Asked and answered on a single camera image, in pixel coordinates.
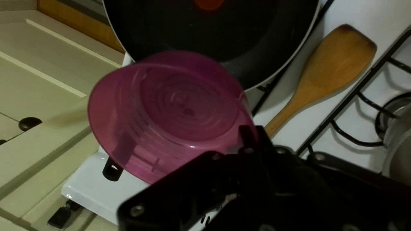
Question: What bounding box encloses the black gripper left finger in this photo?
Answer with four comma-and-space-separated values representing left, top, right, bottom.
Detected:
117, 124, 263, 231

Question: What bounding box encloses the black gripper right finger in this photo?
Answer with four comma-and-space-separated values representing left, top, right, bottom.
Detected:
256, 125, 411, 231

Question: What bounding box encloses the purple plastic bowl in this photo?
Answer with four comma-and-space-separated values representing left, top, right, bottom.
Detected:
87, 50, 258, 186

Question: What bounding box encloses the black frying pan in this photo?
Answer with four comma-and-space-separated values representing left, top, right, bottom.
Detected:
102, 0, 322, 92

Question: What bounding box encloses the steel pot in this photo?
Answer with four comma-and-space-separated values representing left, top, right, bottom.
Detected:
380, 112, 411, 186

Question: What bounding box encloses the wooden spatula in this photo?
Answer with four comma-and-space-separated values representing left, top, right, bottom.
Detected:
263, 23, 379, 138

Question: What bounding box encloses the cream panelled door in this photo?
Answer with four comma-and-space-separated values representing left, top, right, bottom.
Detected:
0, 0, 126, 231

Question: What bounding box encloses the white gas stove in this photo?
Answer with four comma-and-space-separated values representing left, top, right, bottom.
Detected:
60, 0, 411, 225

